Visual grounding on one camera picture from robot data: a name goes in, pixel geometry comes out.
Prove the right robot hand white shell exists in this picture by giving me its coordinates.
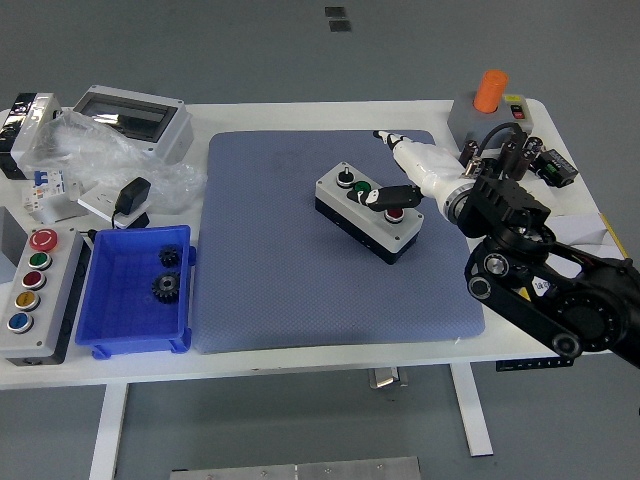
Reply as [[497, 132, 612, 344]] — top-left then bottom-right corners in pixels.
[[348, 128, 476, 214]]

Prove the grey push-button control box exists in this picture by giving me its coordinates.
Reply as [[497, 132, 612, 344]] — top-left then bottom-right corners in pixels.
[[314, 160, 425, 266]]

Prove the five-button grey control box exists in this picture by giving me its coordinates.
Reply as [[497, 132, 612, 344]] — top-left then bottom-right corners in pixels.
[[0, 227, 93, 366]]

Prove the orange cylinder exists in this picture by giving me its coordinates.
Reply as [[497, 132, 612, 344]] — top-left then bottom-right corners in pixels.
[[473, 69, 510, 114]]

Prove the black module with green part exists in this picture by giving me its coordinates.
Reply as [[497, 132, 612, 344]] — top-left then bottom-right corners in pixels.
[[532, 148, 580, 189]]

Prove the blue-grey table mat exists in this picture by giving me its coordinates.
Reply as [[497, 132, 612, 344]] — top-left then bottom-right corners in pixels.
[[192, 129, 486, 355]]

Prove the white book with yellow edge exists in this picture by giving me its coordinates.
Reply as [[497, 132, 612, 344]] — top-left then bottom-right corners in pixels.
[[547, 212, 631, 261]]

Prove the black table control panel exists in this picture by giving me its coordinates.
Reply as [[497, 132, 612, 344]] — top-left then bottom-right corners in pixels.
[[495, 357, 574, 372]]

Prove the white table leg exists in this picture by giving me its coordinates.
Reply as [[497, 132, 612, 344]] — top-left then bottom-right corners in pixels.
[[88, 383, 130, 480], [448, 363, 495, 457]]

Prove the large black gear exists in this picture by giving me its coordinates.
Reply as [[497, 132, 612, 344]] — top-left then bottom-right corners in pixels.
[[151, 270, 182, 305]]

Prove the black power adapter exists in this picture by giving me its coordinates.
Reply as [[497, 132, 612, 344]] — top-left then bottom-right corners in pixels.
[[110, 176, 153, 230]]

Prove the grey metal plate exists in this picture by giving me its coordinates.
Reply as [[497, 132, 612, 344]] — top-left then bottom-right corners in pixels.
[[169, 455, 422, 480]]

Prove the clear plastic bag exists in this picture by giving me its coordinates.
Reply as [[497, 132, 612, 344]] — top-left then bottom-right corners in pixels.
[[30, 109, 209, 211]]

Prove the blue plastic bin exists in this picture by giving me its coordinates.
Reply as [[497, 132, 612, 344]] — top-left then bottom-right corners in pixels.
[[74, 224, 198, 360]]

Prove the white blue circuit breaker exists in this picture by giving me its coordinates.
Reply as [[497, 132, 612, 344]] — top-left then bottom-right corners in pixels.
[[20, 168, 69, 214]]

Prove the silver and black box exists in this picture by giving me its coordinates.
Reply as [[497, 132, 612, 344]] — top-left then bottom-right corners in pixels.
[[0, 92, 64, 180]]

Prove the grey base box with switch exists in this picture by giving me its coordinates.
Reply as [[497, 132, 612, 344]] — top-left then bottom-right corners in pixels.
[[446, 92, 535, 150]]

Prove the metal bracket under table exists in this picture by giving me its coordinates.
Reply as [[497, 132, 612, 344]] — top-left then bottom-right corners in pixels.
[[368, 368, 409, 389]]

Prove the grey enclosure with clear window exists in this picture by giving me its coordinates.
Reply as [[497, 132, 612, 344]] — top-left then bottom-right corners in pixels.
[[72, 84, 194, 166]]

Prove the white wall socket plate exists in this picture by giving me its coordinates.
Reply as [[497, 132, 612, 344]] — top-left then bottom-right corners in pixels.
[[77, 183, 136, 221]]

